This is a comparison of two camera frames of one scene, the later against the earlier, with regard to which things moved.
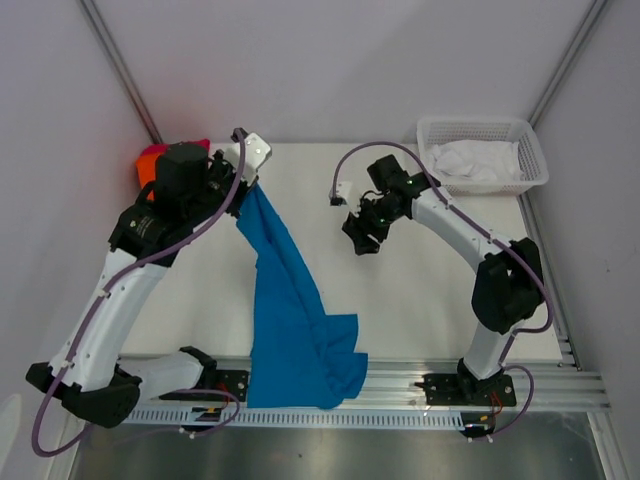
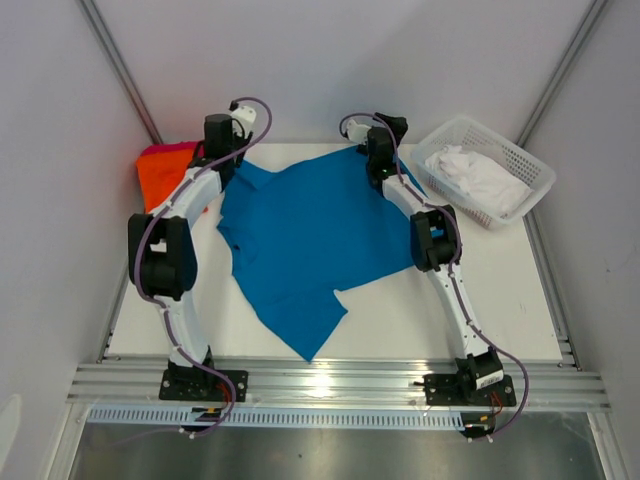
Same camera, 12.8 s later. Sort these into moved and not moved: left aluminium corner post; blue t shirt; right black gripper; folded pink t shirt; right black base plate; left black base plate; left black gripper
Moved: blue t shirt; left black gripper; right black gripper
Not moved: right black base plate; left black base plate; left aluminium corner post; folded pink t shirt
